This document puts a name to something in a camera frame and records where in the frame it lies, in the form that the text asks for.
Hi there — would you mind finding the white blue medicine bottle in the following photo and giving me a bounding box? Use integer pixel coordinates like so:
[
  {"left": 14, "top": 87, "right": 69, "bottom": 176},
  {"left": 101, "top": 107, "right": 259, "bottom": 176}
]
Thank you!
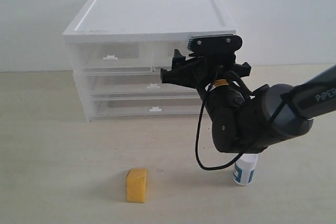
[{"left": 232, "top": 154, "right": 258, "bottom": 186}]

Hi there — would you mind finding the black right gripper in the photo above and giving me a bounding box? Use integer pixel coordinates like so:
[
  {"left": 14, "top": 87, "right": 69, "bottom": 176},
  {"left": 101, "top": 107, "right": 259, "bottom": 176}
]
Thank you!
[{"left": 160, "top": 49, "right": 251, "bottom": 89}]

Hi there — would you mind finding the clear wide drawer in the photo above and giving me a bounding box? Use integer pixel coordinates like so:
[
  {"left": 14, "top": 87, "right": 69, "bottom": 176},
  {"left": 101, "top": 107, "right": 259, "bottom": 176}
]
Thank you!
[
  {"left": 78, "top": 72, "right": 197, "bottom": 95},
  {"left": 90, "top": 97, "right": 202, "bottom": 119}
]

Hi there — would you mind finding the clear bottom wide drawer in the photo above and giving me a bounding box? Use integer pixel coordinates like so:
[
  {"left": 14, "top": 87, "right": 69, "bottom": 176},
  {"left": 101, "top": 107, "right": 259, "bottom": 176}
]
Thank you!
[{"left": 90, "top": 97, "right": 202, "bottom": 119}]

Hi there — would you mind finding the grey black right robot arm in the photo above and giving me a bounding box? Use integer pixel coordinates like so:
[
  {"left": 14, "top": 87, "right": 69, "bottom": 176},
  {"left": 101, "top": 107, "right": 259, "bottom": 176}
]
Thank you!
[{"left": 160, "top": 50, "right": 335, "bottom": 154}]

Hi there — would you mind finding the clear middle wide drawer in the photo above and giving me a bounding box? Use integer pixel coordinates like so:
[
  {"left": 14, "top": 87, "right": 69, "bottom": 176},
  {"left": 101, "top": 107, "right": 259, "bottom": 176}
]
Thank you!
[{"left": 78, "top": 72, "right": 197, "bottom": 95}]

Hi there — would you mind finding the yellow sponge block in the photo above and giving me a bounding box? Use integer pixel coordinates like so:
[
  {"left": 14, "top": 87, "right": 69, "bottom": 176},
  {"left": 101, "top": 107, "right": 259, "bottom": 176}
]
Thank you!
[{"left": 125, "top": 168, "right": 148, "bottom": 204}]

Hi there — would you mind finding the white plastic drawer cabinet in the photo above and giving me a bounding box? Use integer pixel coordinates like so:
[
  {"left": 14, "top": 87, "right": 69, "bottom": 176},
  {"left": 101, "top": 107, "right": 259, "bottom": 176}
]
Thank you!
[{"left": 63, "top": 0, "right": 237, "bottom": 121}]

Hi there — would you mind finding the black camera cable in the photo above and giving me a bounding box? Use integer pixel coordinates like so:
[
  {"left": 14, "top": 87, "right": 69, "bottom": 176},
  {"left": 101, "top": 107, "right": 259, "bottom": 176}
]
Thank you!
[{"left": 195, "top": 71, "right": 253, "bottom": 170}]

